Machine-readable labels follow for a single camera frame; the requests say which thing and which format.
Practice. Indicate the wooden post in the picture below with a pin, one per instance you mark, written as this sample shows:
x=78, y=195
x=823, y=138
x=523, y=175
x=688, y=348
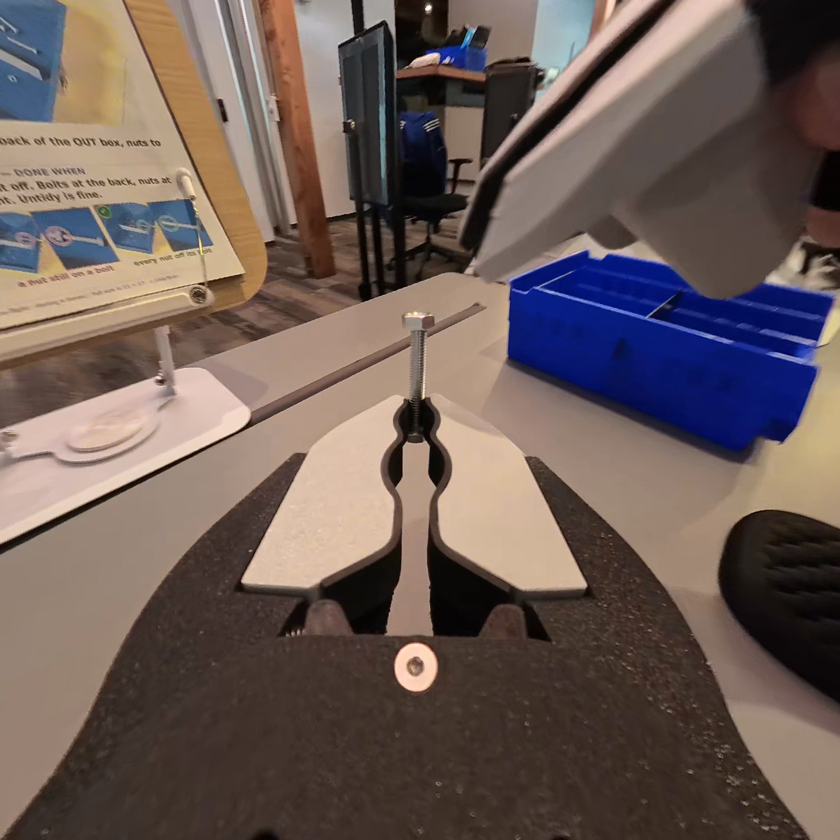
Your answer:
x=295, y=131

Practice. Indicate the wooden display board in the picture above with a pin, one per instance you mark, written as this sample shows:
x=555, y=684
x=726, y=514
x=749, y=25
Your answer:
x=210, y=131

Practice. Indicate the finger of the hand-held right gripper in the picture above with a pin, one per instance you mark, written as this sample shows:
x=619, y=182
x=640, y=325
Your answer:
x=656, y=151
x=702, y=10

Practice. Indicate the dark office chair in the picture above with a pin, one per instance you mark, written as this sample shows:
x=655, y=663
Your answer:
x=787, y=590

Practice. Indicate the blue divided parts bin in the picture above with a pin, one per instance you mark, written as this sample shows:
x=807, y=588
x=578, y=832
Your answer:
x=656, y=374

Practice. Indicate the black screen on stand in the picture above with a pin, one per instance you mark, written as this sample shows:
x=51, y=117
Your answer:
x=367, y=118

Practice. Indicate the wooden top desk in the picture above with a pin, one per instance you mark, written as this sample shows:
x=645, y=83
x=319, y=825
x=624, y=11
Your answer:
x=453, y=74

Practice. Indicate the printed instruction sheet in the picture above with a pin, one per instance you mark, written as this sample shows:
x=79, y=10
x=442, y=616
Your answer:
x=98, y=164

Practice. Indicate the white stand foot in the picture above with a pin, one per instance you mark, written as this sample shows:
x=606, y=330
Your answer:
x=105, y=433

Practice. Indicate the blue jacket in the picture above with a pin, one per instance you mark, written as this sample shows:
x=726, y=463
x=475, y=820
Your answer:
x=423, y=151

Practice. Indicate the silver hex bolt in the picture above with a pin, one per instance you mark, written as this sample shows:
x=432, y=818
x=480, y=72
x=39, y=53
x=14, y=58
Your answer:
x=417, y=367

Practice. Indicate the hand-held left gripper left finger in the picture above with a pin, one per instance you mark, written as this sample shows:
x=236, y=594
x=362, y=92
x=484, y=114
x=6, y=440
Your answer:
x=328, y=505

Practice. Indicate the person's right hand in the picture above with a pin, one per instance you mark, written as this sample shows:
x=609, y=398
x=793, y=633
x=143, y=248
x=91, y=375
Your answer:
x=823, y=105

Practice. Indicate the black swivel chair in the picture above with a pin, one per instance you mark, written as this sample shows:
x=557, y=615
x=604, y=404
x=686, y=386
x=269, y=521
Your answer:
x=433, y=207

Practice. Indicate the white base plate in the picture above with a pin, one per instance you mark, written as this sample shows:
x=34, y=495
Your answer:
x=197, y=420

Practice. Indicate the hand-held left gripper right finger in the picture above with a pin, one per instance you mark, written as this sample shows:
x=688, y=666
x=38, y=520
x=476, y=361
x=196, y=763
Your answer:
x=499, y=505

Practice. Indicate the small blue storage bin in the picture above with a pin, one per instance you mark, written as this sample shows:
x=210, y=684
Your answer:
x=459, y=58

